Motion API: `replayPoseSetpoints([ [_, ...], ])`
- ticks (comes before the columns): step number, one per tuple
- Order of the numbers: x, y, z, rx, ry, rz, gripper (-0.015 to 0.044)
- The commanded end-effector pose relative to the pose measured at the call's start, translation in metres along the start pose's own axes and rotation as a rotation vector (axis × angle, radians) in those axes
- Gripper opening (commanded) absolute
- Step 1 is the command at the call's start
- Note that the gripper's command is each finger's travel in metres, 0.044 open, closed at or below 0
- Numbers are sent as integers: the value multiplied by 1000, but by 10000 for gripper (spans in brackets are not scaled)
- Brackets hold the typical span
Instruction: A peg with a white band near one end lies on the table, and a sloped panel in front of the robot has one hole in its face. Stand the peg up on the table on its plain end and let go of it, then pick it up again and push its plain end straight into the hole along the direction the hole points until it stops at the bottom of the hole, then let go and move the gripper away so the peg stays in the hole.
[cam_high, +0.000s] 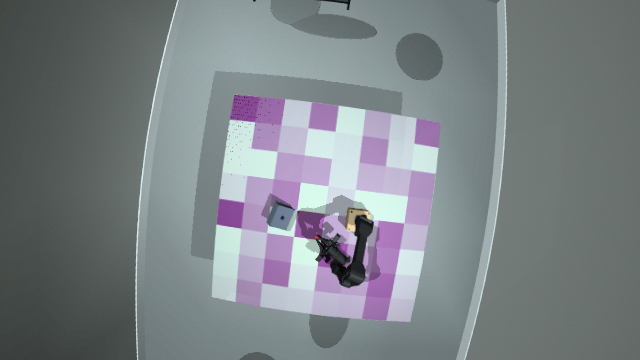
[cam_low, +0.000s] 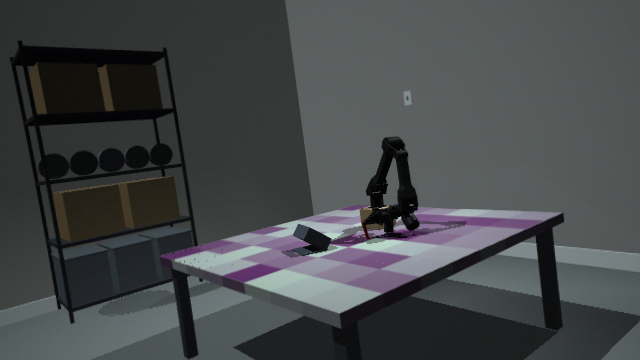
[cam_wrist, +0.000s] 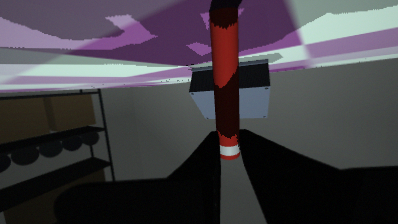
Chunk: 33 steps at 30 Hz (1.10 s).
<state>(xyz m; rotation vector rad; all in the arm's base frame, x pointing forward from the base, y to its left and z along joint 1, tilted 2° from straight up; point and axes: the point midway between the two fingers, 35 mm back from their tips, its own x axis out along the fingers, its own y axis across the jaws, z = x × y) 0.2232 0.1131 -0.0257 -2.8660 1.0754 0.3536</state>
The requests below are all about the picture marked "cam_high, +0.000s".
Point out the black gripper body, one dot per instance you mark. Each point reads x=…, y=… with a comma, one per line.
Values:
x=332, y=251

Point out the dark grey square panel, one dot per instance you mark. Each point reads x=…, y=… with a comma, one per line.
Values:
x=280, y=215

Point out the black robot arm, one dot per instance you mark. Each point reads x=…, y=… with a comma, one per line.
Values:
x=354, y=274

